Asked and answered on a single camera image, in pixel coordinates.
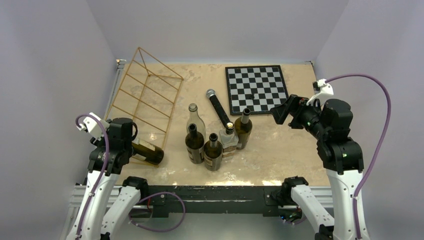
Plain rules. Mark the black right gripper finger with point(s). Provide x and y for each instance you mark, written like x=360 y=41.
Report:
x=279 y=114
x=290 y=106

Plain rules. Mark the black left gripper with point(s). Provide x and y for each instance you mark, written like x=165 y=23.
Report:
x=304 y=115

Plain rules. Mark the square clear liquor bottle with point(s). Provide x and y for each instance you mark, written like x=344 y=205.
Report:
x=229 y=140

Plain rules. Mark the olive green wine bottle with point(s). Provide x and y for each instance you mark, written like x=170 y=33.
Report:
x=213 y=152

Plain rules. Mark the clear wine bottle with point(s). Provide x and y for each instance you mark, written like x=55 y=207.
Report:
x=194 y=118

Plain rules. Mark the dark green wine bottle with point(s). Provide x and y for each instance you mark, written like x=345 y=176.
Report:
x=194 y=142

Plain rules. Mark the green wine bottle white label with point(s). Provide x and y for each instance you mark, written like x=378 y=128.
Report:
x=147 y=152

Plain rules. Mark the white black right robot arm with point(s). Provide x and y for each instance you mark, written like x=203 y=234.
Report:
x=342 y=159

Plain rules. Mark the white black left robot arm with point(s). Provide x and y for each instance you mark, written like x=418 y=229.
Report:
x=98 y=218

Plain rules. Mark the green bottle tan label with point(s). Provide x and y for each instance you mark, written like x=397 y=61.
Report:
x=243 y=127

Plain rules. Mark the black white chessboard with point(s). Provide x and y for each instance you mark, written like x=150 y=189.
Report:
x=265 y=82

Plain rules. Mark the black handheld microphone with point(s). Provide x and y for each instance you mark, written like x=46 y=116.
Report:
x=211 y=95

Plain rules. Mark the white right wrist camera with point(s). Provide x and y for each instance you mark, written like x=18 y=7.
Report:
x=322 y=89

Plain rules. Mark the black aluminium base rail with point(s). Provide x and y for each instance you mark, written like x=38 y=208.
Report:
x=205 y=199

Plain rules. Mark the gold wire wine rack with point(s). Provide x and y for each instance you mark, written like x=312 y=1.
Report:
x=146 y=91

